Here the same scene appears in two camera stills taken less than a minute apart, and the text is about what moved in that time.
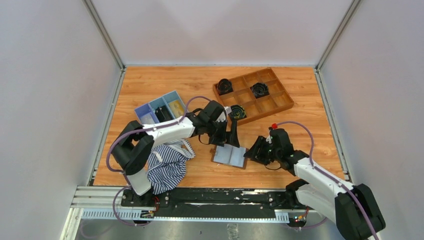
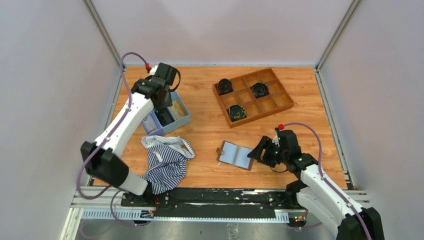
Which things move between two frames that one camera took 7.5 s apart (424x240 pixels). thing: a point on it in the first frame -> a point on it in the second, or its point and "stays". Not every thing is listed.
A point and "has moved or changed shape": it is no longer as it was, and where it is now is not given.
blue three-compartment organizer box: x=169 y=107 stays
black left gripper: x=226 y=137 -> x=168 y=103
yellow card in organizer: x=177 y=108 stays
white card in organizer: x=147 y=119 stays
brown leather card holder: x=229 y=155 has moved or changed shape
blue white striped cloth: x=166 y=166 stays
